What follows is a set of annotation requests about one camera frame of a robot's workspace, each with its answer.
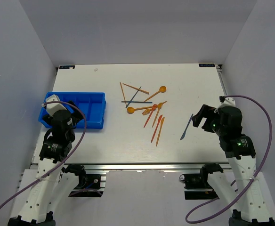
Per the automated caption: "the blue plastic knife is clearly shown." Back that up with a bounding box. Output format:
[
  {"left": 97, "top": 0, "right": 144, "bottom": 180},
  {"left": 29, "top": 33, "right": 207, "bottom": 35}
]
[{"left": 180, "top": 114, "right": 193, "bottom": 140}]

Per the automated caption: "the red-orange plastic knife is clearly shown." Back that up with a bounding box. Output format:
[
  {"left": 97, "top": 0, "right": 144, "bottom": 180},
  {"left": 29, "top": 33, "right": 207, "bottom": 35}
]
[{"left": 151, "top": 115, "right": 163, "bottom": 143}]

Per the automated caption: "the orange spoon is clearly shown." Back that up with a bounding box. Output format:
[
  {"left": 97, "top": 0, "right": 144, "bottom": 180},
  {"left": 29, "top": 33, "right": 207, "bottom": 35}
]
[
  {"left": 127, "top": 106, "right": 152, "bottom": 114},
  {"left": 144, "top": 86, "right": 167, "bottom": 102}
]

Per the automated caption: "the yellow-orange plastic knife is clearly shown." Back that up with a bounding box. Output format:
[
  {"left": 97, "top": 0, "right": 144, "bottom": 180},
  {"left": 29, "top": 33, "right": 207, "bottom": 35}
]
[{"left": 156, "top": 117, "right": 165, "bottom": 146}]

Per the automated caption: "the yellow-orange plastic fork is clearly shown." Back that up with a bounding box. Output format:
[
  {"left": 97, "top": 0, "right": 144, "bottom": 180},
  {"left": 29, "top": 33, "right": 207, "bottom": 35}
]
[{"left": 142, "top": 104, "right": 158, "bottom": 115}]

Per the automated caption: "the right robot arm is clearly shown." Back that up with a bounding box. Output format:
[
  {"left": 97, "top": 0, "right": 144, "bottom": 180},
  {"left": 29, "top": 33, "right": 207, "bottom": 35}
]
[{"left": 192, "top": 105, "right": 275, "bottom": 226}]

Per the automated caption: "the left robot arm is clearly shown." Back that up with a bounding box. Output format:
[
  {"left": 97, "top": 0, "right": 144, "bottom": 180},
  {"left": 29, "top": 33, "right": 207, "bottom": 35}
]
[{"left": 8, "top": 95, "right": 86, "bottom": 226}]

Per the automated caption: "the blue plastic divided bin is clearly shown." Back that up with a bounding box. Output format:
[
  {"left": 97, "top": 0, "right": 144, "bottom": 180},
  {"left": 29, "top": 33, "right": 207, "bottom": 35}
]
[{"left": 38, "top": 92, "right": 106, "bottom": 133}]

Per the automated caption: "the left black corner label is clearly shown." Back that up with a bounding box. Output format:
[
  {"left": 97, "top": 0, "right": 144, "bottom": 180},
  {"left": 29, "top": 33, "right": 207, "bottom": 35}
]
[{"left": 59, "top": 65, "right": 75, "bottom": 70}]

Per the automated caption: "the black corner label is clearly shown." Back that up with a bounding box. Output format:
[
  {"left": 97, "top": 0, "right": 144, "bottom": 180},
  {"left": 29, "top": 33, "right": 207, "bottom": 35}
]
[
  {"left": 198, "top": 63, "right": 215, "bottom": 67},
  {"left": 59, "top": 65, "right": 75, "bottom": 70}
]

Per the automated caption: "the right black corner label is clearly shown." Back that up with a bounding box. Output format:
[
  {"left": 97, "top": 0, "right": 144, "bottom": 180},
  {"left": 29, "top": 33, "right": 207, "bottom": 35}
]
[{"left": 198, "top": 63, "right": 215, "bottom": 67}]

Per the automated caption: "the blue chopstick horizontal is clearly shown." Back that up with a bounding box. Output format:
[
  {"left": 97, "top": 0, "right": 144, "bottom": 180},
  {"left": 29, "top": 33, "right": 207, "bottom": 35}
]
[{"left": 121, "top": 101, "right": 153, "bottom": 104}]

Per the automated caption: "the orange chopstick left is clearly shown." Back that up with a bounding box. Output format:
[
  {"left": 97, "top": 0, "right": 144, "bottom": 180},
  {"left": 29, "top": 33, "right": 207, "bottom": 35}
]
[{"left": 119, "top": 82, "right": 127, "bottom": 106}]

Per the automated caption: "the orange chopstick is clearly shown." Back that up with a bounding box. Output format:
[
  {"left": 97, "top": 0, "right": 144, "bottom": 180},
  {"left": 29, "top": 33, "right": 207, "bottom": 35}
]
[
  {"left": 123, "top": 83, "right": 149, "bottom": 95},
  {"left": 119, "top": 82, "right": 127, "bottom": 106}
]

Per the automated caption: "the orange chopstick top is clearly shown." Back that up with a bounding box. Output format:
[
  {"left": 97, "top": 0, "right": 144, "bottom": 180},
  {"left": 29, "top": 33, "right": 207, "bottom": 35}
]
[{"left": 123, "top": 83, "right": 149, "bottom": 95}]

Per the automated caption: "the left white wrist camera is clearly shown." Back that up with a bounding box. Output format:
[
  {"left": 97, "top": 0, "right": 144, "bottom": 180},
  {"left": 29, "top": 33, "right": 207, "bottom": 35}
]
[{"left": 41, "top": 94, "right": 66, "bottom": 116}]

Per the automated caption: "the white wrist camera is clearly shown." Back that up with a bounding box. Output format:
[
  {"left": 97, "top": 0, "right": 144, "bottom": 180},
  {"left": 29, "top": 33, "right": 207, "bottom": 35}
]
[
  {"left": 214, "top": 96, "right": 236, "bottom": 113},
  {"left": 41, "top": 94, "right": 66, "bottom": 116}
]

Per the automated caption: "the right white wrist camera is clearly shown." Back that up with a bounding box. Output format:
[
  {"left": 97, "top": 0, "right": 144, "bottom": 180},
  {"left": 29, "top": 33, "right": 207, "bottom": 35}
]
[{"left": 214, "top": 96, "right": 236, "bottom": 113}]

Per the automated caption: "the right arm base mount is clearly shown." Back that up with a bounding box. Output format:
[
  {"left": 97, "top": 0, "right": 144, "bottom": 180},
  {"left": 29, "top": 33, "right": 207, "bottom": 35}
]
[{"left": 179, "top": 163, "right": 224, "bottom": 200}]

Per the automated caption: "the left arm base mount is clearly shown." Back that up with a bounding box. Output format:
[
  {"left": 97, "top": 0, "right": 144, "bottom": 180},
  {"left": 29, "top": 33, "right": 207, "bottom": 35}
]
[{"left": 62, "top": 164, "right": 103, "bottom": 198}]

